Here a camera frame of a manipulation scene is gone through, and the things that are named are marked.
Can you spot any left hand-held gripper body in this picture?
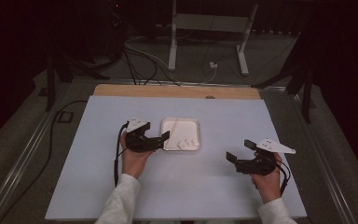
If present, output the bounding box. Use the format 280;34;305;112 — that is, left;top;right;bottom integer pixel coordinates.
125;117;164;153

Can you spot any white floor cable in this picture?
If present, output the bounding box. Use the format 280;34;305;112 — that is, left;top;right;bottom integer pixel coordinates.
124;42;217;85

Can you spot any bundle of black floor cables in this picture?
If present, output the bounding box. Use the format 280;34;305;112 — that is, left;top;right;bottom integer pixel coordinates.
122;46;181;87

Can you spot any person's right hand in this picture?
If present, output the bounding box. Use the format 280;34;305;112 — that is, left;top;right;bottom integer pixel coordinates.
250;153;283;204

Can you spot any black square floor socket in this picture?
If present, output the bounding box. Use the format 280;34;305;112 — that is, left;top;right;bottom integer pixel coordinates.
57;110;75;124

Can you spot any dark equipment rack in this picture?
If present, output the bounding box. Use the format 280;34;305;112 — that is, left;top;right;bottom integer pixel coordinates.
71;0;128;64

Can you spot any long black floor cable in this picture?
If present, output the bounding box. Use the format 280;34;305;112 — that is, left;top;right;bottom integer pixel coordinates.
0;100;89;224

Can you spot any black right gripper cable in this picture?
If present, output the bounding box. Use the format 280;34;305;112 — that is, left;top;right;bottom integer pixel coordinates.
271;157;292;197

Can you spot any pale blue table mat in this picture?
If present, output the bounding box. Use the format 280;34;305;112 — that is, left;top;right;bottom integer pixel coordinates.
45;95;308;221

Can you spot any black tripod stand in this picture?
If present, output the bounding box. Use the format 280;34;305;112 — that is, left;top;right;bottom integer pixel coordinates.
251;31;314;124
45;50;111;112

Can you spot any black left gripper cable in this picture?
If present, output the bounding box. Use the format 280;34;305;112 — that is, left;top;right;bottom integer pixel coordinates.
113;121;131;188

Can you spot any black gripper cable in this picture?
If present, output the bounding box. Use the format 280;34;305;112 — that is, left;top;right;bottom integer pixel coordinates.
113;121;131;188
271;157;292;197

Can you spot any metal floor rail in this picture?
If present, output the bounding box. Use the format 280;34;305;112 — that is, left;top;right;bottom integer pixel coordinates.
287;88;357;224
0;83;73;224

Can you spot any white square plate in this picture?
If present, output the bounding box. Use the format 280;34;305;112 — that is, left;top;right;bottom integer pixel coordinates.
160;116;201;152

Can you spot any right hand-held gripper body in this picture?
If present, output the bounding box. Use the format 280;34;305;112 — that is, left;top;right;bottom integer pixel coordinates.
236;138;296;175

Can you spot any person's left hand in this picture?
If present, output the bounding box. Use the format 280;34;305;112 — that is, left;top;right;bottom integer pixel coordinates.
119;130;155;180

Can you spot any grey metal stand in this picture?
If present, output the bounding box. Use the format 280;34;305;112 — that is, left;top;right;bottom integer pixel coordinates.
167;0;259;77

